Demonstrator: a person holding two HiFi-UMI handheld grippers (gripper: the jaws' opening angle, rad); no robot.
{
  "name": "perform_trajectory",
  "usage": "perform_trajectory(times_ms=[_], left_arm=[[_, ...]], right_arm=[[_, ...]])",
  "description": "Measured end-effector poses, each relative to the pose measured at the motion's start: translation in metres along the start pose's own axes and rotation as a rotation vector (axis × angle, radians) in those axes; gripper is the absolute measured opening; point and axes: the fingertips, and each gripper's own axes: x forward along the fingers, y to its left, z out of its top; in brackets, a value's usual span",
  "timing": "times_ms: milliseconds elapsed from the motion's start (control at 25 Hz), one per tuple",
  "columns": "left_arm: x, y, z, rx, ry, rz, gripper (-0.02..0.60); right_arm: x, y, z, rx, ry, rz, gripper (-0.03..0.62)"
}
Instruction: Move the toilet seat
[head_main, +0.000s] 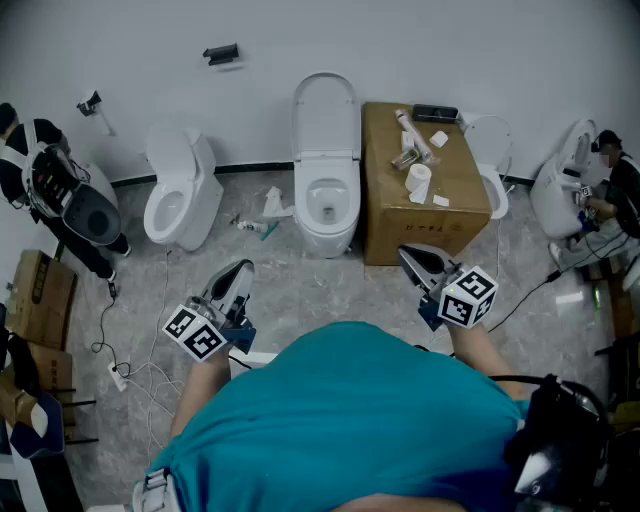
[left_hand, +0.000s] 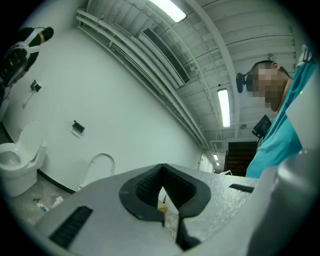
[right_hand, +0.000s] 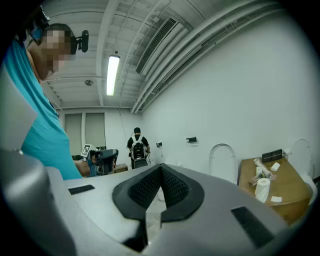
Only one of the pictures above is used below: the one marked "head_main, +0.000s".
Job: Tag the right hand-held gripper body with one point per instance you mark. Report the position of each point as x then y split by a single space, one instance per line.
467 300

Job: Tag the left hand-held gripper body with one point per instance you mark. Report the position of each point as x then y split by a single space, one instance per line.
200 332

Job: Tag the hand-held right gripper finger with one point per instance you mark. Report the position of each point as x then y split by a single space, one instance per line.
417 275
430 260

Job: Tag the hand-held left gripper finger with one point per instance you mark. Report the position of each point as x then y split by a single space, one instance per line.
245 282
225 280

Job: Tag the person's right forearm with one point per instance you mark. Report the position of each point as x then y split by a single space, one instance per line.
475 350

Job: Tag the person's left forearm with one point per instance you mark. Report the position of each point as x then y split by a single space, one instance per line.
202 385

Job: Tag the white toilet with tank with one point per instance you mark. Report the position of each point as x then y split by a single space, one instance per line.
200 200

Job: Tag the white toilet paper roll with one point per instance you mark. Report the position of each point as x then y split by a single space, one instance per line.
417 176

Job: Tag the white toilet lid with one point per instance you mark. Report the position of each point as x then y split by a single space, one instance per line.
325 120

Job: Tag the large cardboard box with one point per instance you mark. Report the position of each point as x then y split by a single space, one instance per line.
450 230

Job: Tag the white toothpaste tube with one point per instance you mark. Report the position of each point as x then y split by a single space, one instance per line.
250 226

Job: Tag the white paper card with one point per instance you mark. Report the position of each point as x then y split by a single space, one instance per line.
440 200

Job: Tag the small green sprig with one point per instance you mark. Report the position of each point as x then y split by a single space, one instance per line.
235 219

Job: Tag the crumpled white tissue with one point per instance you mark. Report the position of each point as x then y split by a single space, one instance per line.
274 202

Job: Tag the white power strip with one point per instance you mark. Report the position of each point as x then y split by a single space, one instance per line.
117 376

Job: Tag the clear glass jar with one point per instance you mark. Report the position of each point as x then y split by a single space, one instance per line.
405 160

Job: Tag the small white rectangular box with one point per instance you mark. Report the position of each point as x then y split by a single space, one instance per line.
408 141

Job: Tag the small white square box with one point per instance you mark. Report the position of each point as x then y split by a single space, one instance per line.
438 139

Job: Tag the green plastic item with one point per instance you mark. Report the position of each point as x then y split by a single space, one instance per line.
596 296

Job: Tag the black metal rods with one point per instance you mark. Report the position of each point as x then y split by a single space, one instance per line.
82 401

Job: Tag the white tube in plastic wrap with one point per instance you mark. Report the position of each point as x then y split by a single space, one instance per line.
406 120

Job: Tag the black phone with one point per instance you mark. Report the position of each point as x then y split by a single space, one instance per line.
435 112

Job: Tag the small printed cardboard box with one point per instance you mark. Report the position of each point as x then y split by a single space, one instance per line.
55 370

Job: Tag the person's teal shirt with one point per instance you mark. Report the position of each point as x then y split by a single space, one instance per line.
325 425

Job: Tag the dark grey oval device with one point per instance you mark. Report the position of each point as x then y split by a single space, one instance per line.
82 210

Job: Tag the black waist pack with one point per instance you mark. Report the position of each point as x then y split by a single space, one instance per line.
550 450

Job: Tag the black rack with devices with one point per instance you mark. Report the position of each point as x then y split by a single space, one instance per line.
625 375

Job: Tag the black bag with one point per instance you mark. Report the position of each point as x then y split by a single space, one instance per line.
22 360

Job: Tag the black and white wall sprayer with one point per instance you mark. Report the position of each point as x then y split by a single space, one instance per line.
90 105

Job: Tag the black wall paper holder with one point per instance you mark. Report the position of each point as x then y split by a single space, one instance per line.
222 52

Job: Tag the white shelf frame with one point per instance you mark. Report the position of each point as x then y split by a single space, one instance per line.
22 480

